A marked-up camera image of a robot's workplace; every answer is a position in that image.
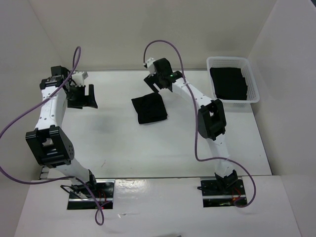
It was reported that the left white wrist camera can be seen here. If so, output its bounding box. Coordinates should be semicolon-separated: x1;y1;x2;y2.
72;71;88;87

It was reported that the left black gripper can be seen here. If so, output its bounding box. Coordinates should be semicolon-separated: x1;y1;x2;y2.
65;83;98;109

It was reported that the black folded skirts stack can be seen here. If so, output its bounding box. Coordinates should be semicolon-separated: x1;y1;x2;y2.
210;67;248;100

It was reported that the purple cable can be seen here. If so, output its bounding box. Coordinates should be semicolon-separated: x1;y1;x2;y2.
0;45;112;226
143;40;257;208

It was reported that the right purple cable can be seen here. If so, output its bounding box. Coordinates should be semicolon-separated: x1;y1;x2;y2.
143;40;257;208

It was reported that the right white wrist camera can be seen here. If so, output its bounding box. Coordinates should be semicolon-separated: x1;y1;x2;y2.
143;57;156;75

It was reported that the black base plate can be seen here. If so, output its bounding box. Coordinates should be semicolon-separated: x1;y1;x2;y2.
60;179;115;210
197;179;247;207

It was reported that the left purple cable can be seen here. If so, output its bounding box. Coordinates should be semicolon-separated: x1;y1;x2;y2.
0;45;112;226

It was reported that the black skirt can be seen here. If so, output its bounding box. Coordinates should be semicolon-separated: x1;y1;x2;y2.
131;93;168;124

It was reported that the white plastic basket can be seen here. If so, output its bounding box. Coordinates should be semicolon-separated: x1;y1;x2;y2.
206;56;260;104

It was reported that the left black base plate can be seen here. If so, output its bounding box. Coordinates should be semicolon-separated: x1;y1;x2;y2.
60;179;115;210

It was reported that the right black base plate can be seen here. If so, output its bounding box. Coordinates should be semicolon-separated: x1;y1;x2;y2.
197;179;247;207

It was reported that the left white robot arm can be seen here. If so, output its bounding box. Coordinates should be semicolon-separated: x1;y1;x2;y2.
26;66;98;198

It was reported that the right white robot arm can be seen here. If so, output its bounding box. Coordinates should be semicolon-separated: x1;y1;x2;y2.
144;58;238;194

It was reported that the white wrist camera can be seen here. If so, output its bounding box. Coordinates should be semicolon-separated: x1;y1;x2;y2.
143;57;156;75
72;71;88;87

